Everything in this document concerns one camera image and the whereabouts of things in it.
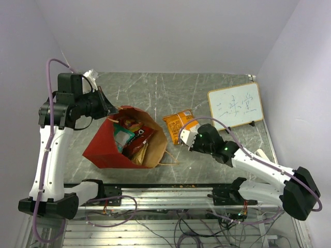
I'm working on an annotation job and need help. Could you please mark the loose wires under table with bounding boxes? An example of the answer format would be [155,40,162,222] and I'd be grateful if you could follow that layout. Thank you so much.
[85,195,285,248]

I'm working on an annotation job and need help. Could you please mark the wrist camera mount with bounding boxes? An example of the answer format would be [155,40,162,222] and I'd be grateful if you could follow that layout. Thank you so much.
[82,69,98,94]
[179,129,197,151]

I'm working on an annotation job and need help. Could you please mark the teal white snack bag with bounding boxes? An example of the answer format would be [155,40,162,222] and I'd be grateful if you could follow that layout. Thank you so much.
[113,123,135,153]

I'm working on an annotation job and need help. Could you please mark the colourful red yellow snack bag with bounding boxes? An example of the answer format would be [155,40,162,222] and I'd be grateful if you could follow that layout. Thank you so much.
[117,116,144,133]

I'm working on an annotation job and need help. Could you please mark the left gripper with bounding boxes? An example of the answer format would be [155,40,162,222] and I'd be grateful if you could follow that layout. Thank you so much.
[76,86,119,119]

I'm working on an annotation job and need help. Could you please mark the red paper bag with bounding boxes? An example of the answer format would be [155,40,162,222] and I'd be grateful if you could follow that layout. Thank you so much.
[83,106,168,169]

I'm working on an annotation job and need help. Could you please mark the tan gold snack bag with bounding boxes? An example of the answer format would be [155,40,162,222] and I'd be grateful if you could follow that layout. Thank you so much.
[131,143,148,166]

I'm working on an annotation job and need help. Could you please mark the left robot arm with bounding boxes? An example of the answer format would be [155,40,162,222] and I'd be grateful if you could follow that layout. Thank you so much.
[18,73,118,220]

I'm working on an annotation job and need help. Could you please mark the orange snack bag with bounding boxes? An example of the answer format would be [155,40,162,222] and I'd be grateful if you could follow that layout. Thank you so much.
[162,109,194,145]

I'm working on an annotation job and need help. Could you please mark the white eraser block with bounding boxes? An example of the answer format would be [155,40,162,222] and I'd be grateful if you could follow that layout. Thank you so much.
[255,149,269,160]

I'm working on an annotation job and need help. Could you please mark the aluminium frame rail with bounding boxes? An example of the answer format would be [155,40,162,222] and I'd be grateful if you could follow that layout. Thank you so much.
[25,184,311,248]

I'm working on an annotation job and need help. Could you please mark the small whiteboard with stand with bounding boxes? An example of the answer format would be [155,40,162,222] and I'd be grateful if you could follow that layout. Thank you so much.
[207,82,264,131]

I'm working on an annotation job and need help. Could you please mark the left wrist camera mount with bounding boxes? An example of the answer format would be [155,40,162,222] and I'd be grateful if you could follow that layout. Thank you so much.
[82,69,98,94]

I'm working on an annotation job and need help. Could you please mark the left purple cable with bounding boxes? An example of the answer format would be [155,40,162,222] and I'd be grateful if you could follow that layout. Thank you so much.
[32,58,81,243]

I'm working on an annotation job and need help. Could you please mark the red Doritos bag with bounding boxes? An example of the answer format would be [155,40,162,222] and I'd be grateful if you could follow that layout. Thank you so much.
[122,125,155,158]

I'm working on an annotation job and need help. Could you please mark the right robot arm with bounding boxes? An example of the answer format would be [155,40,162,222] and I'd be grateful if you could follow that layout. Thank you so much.
[179,124,321,221]

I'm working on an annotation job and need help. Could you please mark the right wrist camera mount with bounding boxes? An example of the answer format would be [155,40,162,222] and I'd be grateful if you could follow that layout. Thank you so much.
[179,129,197,151]

